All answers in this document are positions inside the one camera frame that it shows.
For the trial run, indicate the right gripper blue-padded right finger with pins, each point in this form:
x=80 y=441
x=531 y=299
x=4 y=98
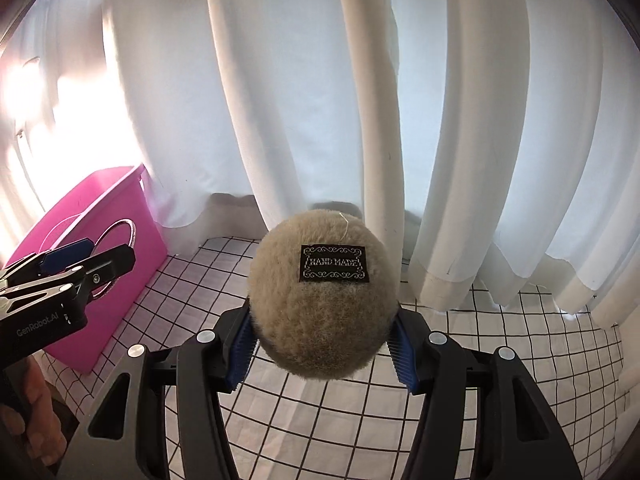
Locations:
x=517 y=434

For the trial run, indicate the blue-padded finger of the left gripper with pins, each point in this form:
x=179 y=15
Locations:
x=78 y=282
x=53 y=261

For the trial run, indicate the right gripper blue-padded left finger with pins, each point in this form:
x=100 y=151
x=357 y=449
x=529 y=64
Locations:
x=123 y=434

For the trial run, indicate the beige fluffy handmade hair clip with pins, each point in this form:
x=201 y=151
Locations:
x=322 y=293

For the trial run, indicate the person left hand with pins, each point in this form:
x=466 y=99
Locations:
x=46 y=442

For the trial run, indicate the pink plastic tub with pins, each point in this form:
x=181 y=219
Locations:
x=110 y=208

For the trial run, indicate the white black grid tablecloth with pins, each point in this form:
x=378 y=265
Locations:
x=281 y=426

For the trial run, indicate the white curtain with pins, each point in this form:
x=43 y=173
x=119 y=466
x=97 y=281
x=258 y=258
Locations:
x=489 y=139

